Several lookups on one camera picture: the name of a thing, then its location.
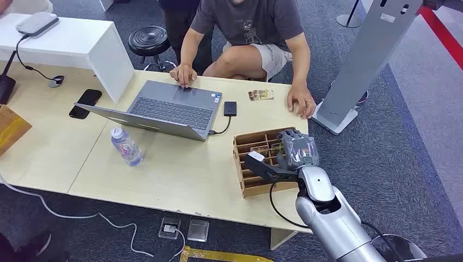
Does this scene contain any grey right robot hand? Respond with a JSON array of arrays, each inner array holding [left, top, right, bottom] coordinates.
[[277, 128, 320, 171]]

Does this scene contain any white floor cable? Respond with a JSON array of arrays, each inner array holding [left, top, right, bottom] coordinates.
[[0, 175, 186, 259]]

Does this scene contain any metal floor socket cover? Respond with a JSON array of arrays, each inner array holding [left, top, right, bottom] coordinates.
[[187, 219, 210, 242]]

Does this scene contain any stanchion with round base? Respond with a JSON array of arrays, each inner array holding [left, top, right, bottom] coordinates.
[[336, 0, 363, 29]]

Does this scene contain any white desk shelf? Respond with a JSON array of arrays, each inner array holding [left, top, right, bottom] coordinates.
[[0, 13, 135, 105]]

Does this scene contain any yellow floor strip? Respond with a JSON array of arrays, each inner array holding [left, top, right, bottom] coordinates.
[[179, 246, 276, 262]]

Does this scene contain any grey kiosk stand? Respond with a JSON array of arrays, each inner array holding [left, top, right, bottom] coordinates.
[[311, 0, 424, 135]]

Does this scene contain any black drive cable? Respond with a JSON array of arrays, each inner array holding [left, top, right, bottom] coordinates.
[[209, 115, 232, 135]]

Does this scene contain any person's hand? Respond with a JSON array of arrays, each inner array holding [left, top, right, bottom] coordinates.
[[287, 84, 317, 120], [169, 63, 198, 88]]

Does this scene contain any clear plastic water bottle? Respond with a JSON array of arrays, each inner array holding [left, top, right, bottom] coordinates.
[[110, 127, 144, 168]]

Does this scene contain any brown wooden board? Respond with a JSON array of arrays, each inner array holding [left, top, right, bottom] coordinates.
[[0, 104, 33, 157]]

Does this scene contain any black round stool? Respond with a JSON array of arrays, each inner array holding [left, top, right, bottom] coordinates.
[[128, 25, 177, 73]]

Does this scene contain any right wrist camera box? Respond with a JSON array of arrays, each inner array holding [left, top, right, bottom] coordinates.
[[244, 151, 300, 182]]

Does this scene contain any person's left hand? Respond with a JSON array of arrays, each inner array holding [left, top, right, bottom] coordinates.
[[287, 84, 317, 120]]

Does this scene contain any black desk stand device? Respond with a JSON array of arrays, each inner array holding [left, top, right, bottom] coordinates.
[[0, 50, 17, 105]]

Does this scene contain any black smartphone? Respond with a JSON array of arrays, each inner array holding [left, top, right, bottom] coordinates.
[[68, 88, 103, 120]]

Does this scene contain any red barrier belt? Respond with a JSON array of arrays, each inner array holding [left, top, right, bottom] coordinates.
[[415, 5, 463, 72]]

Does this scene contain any person's right hand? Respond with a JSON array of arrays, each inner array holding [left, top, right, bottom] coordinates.
[[169, 63, 198, 88]]

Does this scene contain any black charger cable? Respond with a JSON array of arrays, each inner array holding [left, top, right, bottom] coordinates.
[[15, 34, 55, 81]]

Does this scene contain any grey laptop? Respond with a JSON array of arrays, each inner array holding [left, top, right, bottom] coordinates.
[[74, 80, 223, 142]]

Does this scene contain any black shoe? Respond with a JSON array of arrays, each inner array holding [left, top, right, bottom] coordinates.
[[0, 230, 70, 262]]

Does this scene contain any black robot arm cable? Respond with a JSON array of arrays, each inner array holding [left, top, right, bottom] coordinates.
[[269, 182, 310, 230]]

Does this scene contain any wooden divided card box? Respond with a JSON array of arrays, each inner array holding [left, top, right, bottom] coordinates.
[[232, 127, 300, 199]]

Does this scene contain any grey flat device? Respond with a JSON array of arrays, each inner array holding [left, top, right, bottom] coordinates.
[[15, 11, 60, 38]]

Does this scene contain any floor socket with plug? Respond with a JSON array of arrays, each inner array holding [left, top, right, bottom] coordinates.
[[158, 216, 182, 241]]

